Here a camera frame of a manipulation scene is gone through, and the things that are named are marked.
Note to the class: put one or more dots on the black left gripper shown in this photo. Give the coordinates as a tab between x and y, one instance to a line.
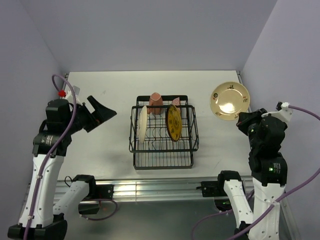
102	113

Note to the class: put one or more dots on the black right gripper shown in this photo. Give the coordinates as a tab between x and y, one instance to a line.
244	117

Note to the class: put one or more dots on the cream plate small motifs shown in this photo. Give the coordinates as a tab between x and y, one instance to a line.
228	100

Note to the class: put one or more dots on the cream plate green brushstroke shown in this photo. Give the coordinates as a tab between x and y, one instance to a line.
142	124

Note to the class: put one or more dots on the pink floral mug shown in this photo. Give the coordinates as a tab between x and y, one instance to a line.
155	100

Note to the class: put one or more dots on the yellow patterned plate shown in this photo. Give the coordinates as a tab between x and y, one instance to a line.
173	122

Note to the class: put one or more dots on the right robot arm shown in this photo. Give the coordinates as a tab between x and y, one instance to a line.
269	177

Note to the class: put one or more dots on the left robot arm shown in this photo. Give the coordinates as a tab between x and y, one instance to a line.
41	219

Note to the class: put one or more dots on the pink floral small bowl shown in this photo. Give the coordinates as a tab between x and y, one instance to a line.
176	102

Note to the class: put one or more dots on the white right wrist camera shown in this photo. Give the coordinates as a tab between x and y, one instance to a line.
283	112

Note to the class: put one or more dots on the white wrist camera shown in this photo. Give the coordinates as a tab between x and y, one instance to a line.
69	96
283	112

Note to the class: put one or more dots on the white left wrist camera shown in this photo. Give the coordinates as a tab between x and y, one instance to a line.
69	96

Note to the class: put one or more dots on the black wire dish rack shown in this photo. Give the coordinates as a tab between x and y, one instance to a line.
158	151

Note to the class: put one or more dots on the aluminium mounting rail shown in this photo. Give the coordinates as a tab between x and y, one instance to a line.
156	190

